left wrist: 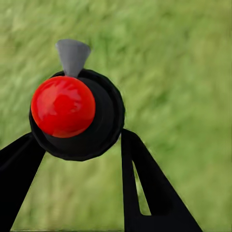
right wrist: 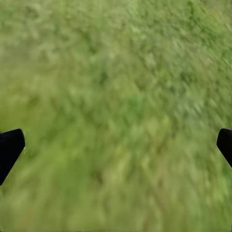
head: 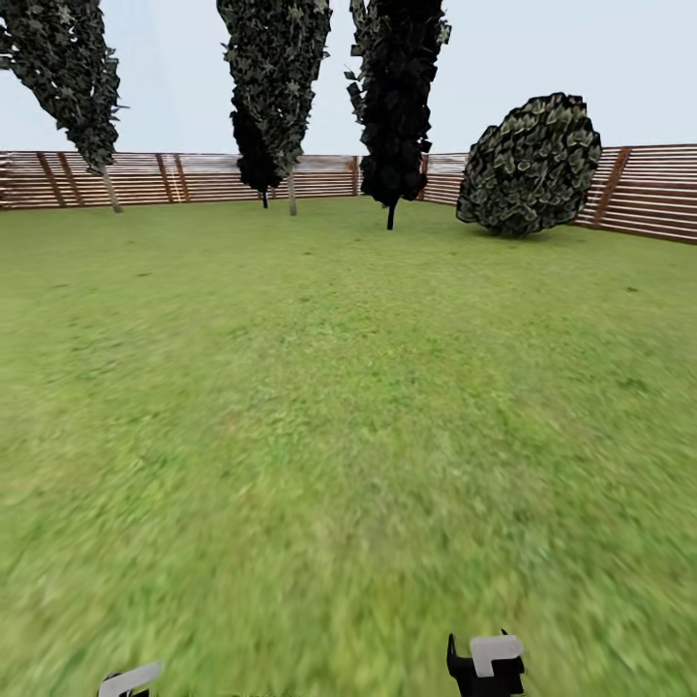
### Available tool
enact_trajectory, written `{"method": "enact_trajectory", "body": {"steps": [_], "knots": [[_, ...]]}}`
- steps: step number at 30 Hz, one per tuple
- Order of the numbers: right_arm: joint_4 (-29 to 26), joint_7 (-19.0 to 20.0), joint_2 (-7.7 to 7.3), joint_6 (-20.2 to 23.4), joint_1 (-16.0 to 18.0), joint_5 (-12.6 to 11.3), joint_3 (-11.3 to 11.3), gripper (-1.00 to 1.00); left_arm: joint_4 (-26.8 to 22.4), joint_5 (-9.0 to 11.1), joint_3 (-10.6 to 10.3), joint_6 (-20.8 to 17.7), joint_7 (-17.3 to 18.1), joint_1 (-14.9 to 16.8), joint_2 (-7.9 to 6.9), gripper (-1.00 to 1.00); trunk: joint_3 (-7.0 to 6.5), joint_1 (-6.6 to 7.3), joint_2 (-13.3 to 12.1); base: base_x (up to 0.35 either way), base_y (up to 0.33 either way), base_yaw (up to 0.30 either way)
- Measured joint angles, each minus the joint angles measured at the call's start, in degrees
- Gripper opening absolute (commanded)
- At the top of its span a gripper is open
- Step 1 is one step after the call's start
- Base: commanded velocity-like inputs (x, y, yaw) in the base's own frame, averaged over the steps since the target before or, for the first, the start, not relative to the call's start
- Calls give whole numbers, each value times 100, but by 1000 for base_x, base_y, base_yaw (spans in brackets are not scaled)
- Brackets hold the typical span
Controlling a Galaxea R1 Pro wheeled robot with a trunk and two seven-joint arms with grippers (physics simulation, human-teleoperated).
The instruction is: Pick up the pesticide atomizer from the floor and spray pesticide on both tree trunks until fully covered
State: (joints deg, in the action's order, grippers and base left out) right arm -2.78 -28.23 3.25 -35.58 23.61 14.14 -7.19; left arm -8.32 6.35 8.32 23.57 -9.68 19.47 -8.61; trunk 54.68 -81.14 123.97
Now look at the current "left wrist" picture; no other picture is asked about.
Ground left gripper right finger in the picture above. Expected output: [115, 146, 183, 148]
[121, 129, 203, 232]

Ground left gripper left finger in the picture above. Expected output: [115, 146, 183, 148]
[0, 132, 45, 232]

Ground pesticide atomizer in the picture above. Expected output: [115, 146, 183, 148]
[29, 39, 125, 161]

